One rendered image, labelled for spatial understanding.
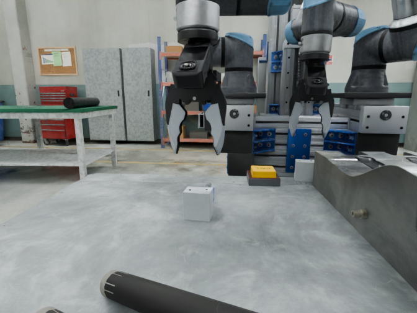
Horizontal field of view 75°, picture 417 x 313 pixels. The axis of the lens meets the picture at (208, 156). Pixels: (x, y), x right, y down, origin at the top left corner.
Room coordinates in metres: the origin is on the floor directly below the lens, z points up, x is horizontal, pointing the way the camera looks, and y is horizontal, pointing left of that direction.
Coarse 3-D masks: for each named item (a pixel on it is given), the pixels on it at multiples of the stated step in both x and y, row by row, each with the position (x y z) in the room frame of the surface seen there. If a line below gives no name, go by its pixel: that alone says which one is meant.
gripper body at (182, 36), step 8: (184, 32) 0.48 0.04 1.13; (192, 32) 0.48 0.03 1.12; (200, 32) 0.48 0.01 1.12; (208, 32) 0.48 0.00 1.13; (216, 32) 0.50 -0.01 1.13; (184, 40) 0.50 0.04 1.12; (192, 40) 0.50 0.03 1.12; (200, 40) 0.50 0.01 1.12; (208, 40) 0.50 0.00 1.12; (216, 40) 0.50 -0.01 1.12; (208, 72) 0.48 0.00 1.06; (216, 72) 0.49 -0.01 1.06; (208, 80) 0.48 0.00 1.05; (216, 80) 0.50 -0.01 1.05; (176, 88) 0.49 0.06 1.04; (200, 88) 0.48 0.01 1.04; (208, 88) 0.48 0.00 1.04; (184, 96) 0.48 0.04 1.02; (192, 96) 0.48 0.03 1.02; (200, 96) 0.48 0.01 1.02; (208, 96) 0.48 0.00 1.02
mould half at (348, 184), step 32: (320, 160) 0.63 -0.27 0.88; (352, 160) 0.58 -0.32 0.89; (384, 160) 0.58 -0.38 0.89; (320, 192) 0.61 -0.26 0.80; (352, 192) 0.46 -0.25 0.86; (384, 192) 0.37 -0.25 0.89; (416, 192) 0.30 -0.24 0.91; (352, 224) 0.44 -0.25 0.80; (384, 224) 0.35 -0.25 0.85; (416, 224) 0.30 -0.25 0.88; (384, 256) 0.34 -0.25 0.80; (416, 256) 0.29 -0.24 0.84; (416, 288) 0.28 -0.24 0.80
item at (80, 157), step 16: (0, 112) 3.05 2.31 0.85; (16, 112) 3.05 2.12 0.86; (32, 112) 3.04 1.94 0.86; (48, 112) 3.03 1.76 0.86; (64, 112) 3.03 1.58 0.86; (80, 112) 3.02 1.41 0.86; (96, 112) 3.42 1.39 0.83; (112, 112) 3.94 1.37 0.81; (80, 128) 3.05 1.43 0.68; (112, 128) 4.00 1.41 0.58; (80, 144) 3.04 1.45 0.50; (112, 144) 4.00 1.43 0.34; (0, 160) 3.27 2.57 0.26; (16, 160) 3.27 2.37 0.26; (32, 160) 3.27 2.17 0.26; (48, 160) 3.27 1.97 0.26; (64, 160) 3.27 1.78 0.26; (80, 160) 3.04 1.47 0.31; (112, 160) 4.00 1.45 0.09; (80, 176) 3.04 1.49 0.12
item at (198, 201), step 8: (208, 184) 0.58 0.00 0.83; (184, 192) 0.47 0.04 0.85; (192, 192) 0.47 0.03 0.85; (200, 192) 0.47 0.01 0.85; (208, 192) 0.47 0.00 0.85; (184, 200) 0.47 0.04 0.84; (192, 200) 0.47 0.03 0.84; (200, 200) 0.46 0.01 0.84; (208, 200) 0.46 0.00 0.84; (184, 208) 0.47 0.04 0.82; (192, 208) 0.47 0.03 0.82; (200, 208) 0.46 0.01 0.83; (208, 208) 0.46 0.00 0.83; (184, 216) 0.47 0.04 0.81; (192, 216) 0.47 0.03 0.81; (200, 216) 0.46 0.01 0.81; (208, 216) 0.46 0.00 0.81
